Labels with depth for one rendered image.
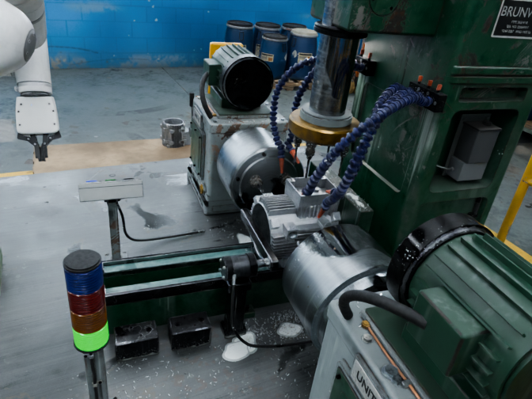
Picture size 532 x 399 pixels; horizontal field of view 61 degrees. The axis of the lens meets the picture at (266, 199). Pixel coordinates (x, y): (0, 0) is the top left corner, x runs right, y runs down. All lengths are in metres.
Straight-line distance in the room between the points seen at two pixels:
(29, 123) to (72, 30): 5.24
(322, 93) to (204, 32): 5.88
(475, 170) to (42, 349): 1.17
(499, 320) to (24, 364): 1.00
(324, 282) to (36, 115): 0.87
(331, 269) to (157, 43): 6.02
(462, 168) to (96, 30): 5.78
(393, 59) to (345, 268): 0.57
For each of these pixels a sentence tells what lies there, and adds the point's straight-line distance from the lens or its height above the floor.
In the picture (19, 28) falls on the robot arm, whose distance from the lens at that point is 0.91.
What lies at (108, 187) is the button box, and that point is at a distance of 1.33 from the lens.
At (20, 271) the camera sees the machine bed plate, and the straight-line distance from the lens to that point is 1.51.
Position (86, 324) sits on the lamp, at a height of 1.10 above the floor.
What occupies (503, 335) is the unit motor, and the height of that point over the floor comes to 1.32.
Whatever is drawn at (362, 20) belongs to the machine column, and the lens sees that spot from 1.01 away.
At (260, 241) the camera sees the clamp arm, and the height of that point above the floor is 1.03.
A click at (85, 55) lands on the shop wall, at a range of 6.63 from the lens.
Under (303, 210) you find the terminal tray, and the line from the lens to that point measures 1.19.
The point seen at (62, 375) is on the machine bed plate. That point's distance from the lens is 1.20.
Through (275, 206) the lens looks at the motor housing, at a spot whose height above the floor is 1.10.
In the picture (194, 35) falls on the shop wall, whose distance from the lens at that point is 6.89.
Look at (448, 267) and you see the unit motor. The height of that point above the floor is 1.33.
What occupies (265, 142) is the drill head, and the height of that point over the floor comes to 1.16.
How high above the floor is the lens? 1.70
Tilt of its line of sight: 30 degrees down
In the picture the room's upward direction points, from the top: 7 degrees clockwise
